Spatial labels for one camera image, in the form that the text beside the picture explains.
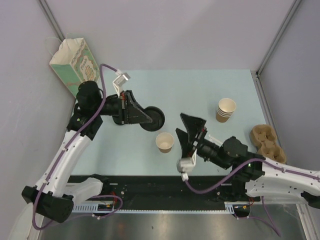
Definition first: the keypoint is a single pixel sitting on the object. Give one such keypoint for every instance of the green patterned paper gift bag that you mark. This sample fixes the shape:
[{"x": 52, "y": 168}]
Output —
[{"x": 74, "y": 64}]

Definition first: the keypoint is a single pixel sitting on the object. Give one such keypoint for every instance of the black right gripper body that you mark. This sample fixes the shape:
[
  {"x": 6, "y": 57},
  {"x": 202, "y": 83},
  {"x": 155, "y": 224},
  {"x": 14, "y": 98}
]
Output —
[{"x": 203, "y": 145}]

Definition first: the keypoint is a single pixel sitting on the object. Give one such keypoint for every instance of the black plastic cup lid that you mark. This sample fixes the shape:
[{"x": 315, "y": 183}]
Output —
[{"x": 157, "y": 117}]

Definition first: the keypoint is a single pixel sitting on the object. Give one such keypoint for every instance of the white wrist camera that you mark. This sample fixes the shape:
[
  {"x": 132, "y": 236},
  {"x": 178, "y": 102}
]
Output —
[
  {"x": 119, "y": 81},
  {"x": 185, "y": 166}
]

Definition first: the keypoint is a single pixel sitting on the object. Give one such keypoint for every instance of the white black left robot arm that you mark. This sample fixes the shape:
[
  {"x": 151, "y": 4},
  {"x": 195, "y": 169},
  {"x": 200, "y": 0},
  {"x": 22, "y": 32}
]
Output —
[{"x": 49, "y": 196}]

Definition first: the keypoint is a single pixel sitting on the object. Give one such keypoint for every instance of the stack of brown paper cups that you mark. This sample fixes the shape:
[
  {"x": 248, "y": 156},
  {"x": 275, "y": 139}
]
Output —
[{"x": 225, "y": 109}]

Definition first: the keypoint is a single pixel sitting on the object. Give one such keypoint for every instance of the brown cardboard cup carrier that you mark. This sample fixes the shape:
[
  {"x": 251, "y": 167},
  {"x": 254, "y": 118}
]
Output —
[{"x": 264, "y": 138}]

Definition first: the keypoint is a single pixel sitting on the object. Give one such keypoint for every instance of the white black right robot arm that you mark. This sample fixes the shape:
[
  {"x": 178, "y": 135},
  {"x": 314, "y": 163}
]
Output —
[{"x": 252, "y": 175}]

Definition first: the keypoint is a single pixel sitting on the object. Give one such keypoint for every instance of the white wrapped straw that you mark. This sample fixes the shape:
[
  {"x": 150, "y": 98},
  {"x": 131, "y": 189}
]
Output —
[{"x": 214, "y": 140}]

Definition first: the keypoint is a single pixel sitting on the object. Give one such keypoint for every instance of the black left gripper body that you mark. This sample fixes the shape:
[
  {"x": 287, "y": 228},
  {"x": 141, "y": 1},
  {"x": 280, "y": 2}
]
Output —
[{"x": 119, "y": 106}]

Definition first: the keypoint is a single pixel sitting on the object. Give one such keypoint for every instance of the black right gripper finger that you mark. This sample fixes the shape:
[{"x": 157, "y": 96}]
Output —
[
  {"x": 194, "y": 125},
  {"x": 185, "y": 144}
]

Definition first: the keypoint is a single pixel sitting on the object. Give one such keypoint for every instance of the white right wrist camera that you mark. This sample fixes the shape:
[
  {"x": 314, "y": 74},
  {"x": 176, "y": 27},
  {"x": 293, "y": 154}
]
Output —
[{"x": 185, "y": 166}]

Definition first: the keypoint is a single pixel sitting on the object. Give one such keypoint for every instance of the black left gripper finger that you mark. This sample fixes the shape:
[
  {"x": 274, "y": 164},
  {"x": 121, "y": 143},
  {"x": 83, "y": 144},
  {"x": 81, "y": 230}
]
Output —
[
  {"x": 132, "y": 104},
  {"x": 137, "y": 116}
]

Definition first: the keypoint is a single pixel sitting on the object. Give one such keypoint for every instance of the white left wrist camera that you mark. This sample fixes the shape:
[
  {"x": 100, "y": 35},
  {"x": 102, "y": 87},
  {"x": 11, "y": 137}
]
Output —
[{"x": 119, "y": 81}]

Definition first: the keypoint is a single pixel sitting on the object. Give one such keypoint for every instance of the brown paper coffee cup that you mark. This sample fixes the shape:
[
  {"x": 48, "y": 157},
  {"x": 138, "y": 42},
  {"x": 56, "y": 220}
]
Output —
[{"x": 164, "y": 142}]

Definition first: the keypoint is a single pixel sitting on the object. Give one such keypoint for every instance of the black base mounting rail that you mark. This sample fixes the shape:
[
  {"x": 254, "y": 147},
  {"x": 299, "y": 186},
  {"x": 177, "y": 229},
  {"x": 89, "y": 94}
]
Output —
[{"x": 168, "y": 193}]

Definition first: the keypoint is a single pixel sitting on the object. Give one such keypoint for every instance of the stack of black cup lids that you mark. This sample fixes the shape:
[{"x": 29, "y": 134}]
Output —
[{"x": 117, "y": 120}]

